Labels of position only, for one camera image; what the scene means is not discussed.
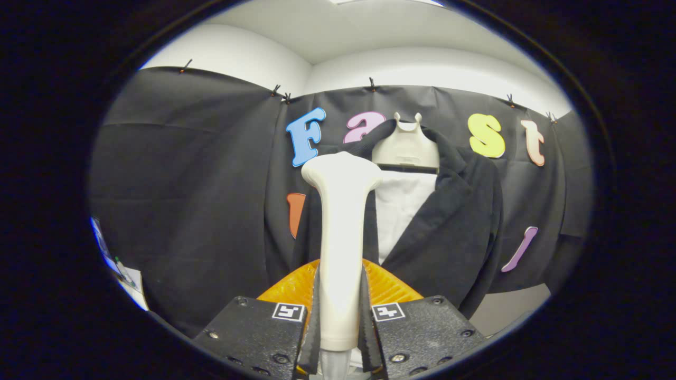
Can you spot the black suit jacket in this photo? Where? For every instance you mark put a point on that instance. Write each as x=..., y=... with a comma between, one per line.
x=454, y=227

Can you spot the black backdrop cloth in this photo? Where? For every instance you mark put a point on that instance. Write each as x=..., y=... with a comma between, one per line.
x=185, y=184

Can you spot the white shirt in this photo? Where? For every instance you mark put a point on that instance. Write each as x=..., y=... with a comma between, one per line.
x=401, y=211

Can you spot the row of backdrop clips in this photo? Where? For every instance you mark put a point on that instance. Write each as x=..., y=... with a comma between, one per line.
x=372, y=84

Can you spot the grey cabinet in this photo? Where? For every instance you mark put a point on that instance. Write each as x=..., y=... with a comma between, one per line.
x=507, y=309

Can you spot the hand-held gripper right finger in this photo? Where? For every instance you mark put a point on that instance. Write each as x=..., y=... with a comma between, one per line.
x=422, y=332

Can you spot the white papers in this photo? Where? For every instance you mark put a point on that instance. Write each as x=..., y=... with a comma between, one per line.
x=132, y=287

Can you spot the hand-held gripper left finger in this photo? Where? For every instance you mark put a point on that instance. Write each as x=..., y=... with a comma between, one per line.
x=253, y=332

